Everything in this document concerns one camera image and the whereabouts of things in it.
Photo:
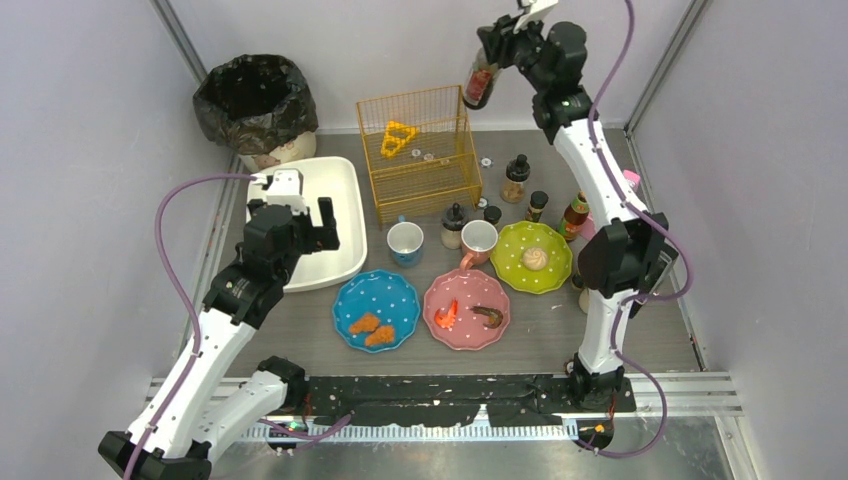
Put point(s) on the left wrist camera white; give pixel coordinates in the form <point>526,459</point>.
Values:
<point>285,189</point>

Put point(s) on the sauce bottle yellow cap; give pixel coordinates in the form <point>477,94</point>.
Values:
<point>574,217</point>

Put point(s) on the black base mount strip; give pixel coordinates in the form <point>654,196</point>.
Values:
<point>448,400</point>

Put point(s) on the white plastic basin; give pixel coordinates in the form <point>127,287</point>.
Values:
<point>333,177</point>

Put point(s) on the pink mug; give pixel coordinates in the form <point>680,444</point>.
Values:
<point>478,240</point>

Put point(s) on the brown shrimp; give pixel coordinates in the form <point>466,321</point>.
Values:
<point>493,316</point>

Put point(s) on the small dark pepper bottle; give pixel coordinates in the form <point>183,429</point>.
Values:
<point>537,203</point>

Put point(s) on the steamed bun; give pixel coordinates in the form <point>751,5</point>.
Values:
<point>535,258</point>

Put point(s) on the fried chicken piece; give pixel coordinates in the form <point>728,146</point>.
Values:
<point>366,324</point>
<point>382,336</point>

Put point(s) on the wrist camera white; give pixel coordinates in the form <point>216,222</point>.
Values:
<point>285,189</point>
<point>532,11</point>

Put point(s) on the tall clear oil bottle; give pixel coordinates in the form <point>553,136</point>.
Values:
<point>480,82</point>

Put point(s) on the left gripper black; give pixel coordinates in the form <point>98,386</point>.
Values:
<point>310,235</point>

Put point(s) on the dark spice bottle right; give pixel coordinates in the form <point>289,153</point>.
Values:
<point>577,282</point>

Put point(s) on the right fried chicken piece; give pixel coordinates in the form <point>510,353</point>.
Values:
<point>382,336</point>

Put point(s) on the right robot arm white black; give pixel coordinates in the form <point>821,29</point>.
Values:
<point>626,246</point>

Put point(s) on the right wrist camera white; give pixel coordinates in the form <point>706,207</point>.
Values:
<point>532,11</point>

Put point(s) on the yellow plastic toy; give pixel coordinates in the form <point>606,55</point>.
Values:
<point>396,137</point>

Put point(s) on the pink polka dot plate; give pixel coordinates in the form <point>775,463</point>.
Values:
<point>469,287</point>

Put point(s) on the left fried chicken piece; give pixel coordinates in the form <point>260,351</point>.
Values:
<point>366,324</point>

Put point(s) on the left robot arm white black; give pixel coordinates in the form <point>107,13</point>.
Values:
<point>179,436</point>

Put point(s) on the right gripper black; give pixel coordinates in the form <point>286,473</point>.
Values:
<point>494,39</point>

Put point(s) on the white shaker bottle right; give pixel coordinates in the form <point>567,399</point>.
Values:
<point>584,301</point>

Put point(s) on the yellow wire basket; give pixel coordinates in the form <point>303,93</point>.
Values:
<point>437,168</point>

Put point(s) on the pink box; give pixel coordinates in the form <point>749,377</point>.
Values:
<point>633,179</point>

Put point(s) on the small black cap jar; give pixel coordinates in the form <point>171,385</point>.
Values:
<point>492,214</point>

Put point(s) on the blue polka dot plate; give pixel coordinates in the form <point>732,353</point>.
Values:
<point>385,294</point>

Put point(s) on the trash bin with black bag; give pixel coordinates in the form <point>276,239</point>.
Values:
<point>261,108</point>

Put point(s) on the green polka dot plate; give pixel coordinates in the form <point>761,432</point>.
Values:
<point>514,239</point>

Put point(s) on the brown spice jar black cap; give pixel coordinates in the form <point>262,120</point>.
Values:
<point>516,175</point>

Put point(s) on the blue mug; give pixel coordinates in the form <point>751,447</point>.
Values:
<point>405,240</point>

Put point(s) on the red shrimp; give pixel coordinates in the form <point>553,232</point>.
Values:
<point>446,318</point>

